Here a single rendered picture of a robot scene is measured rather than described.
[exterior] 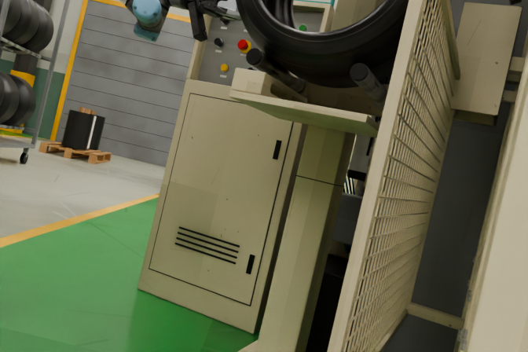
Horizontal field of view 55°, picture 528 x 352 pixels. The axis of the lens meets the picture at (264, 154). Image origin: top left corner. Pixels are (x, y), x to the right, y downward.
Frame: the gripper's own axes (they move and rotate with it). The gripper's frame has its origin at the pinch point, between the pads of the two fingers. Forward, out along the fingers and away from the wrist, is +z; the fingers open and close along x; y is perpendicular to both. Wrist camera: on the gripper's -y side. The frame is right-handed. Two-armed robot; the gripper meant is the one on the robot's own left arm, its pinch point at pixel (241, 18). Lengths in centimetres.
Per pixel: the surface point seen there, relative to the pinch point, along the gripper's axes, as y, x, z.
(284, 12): 8.5, 14.9, 4.5
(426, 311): -60, 25, 72
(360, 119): -18.1, -10.3, 45.2
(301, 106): -19.3, -10.3, 30.2
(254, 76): -15.7, -10.3, 15.4
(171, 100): -33, 750, -538
